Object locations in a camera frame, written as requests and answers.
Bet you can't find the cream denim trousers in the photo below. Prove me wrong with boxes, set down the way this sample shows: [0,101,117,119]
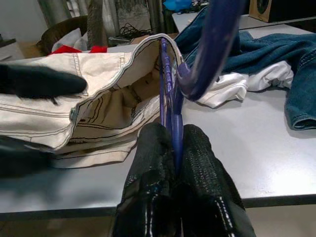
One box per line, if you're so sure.
[0,33,185,170]

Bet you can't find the black speaker with wooden front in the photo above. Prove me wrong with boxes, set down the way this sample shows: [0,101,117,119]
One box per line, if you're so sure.
[248,0,316,25]

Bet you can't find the blue denim jeans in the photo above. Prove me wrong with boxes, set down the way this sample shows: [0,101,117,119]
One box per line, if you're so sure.
[174,4,316,131]

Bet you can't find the grey patterned curtain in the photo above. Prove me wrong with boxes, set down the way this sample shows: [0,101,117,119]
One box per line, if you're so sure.
[86,0,109,47]

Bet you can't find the brown armchair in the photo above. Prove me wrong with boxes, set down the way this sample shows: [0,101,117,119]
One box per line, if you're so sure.
[36,16,89,56]

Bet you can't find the white drawer cabinet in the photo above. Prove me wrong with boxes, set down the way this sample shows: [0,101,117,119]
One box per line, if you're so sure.
[0,38,17,61]

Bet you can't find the grey table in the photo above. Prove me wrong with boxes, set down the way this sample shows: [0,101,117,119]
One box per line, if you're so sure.
[171,11,316,34]
[0,23,316,220]

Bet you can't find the grey pillow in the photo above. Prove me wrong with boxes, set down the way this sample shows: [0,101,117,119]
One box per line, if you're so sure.
[74,31,89,49]
[50,27,82,50]

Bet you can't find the cardboard box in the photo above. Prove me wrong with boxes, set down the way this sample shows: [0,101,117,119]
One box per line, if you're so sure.
[15,40,43,59]

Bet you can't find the blue plastic hanger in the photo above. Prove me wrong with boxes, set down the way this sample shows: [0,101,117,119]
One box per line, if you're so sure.
[158,0,244,173]

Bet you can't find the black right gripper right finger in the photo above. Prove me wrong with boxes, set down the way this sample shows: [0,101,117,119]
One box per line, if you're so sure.
[176,124,257,237]

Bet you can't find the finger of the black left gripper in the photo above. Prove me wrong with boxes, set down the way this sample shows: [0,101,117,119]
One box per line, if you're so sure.
[0,137,54,177]
[0,63,88,99]

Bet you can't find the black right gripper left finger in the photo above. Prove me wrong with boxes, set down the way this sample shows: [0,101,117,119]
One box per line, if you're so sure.
[110,122,178,237]

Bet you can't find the white crumpled garment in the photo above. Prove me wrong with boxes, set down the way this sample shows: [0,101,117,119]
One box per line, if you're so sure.
[197,60,294,109]

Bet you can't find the red crumpled garment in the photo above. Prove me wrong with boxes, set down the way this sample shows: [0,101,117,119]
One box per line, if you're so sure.
[50,44,108,55]

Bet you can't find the blue plastic bag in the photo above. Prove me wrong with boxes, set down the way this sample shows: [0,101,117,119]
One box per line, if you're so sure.
[164,0,192,11]

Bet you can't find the black cable bundle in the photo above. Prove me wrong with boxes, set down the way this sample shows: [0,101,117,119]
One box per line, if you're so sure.
[119,22,151,38]

